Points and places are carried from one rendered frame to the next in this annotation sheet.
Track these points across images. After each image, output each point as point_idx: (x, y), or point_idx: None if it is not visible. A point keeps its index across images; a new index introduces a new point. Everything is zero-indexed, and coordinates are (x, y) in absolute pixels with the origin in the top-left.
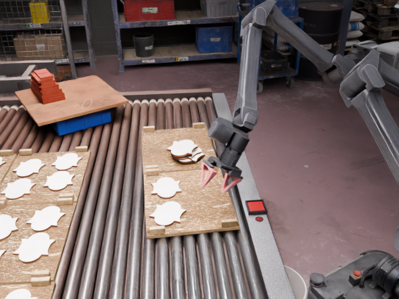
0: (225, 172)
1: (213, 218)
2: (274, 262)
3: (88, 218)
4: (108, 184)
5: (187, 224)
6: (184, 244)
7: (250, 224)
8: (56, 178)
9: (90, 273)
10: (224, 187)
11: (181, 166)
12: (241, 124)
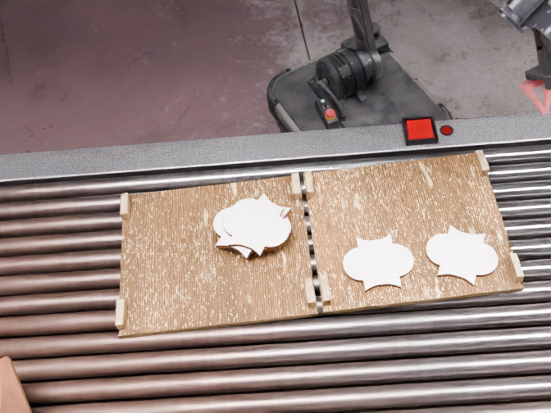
0: (528, 91)
1: (464, 187)
2: (544, 121)
3: (471, 408)
4: (346, 388)
5: (484, 224)
6: (517, 237)
7: (462, 142)
8: None
9: None
10: (543, 106)
11: (294, 240)
12: (550, 0)
